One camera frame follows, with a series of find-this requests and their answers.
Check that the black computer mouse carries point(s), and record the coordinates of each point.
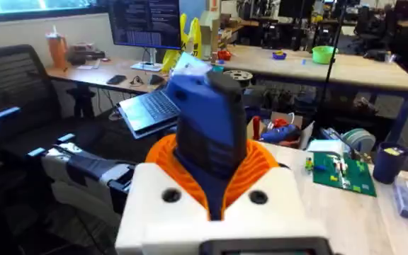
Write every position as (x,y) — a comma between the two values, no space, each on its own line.
(156,79)

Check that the black mesh office chair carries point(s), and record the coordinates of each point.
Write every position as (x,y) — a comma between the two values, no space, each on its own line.
(12,78)

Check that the green board with toy blocks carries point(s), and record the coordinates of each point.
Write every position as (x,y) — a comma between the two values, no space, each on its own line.
(345,175)

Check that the white flat box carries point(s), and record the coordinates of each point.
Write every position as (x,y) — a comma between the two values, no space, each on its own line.
(326,146)

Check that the wooden desk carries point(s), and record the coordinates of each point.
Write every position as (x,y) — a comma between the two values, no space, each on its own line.
(94,74)

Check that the right gripper white and orange right finger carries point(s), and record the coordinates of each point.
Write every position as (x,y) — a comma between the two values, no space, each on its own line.
(278,209)

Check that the cardboard box with tools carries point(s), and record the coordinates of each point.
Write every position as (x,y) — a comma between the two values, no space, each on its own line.
(282,132)

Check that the red small container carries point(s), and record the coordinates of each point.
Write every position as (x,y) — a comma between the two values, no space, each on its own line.
(224,55)

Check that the small purple bowl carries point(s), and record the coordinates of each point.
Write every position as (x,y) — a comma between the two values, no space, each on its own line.
(279,55)

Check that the grey filament spool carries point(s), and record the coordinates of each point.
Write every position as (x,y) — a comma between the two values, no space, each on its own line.
(238,76)

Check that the orange tumbler with straw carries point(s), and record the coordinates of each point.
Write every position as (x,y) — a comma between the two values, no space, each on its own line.
(57,49)

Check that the black tripod pole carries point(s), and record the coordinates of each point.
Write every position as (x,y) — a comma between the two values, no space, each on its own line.
(333,53)

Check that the small green toy figure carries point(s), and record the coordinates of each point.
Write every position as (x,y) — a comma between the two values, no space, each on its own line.
(309,164)

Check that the black computer monitor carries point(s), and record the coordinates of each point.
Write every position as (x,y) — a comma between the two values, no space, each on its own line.
(144,21)

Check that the dark blue cup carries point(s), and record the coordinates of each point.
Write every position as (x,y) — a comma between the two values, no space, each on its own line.
(388,166)

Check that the grey-green tape roll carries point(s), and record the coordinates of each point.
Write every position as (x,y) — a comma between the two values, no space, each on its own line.
(361,140)

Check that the yellow floor sign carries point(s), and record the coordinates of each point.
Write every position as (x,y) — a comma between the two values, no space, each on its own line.
(194,39)

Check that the blue electric screwdriver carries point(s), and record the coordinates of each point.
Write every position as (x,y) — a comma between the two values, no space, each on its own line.
(207,117)

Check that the long wooden table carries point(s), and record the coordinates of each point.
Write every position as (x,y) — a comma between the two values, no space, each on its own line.
(349,71)

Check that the green plastic bowl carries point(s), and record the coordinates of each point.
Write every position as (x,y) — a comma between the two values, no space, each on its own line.
(322,55)

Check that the open grey laptop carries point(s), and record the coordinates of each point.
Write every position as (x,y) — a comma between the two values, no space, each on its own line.
(147,110)

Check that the black phone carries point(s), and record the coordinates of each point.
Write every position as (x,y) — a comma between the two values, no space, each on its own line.
(116,79)

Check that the right gripper white and orange left finger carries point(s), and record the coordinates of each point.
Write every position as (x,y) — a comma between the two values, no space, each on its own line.
(147,198)

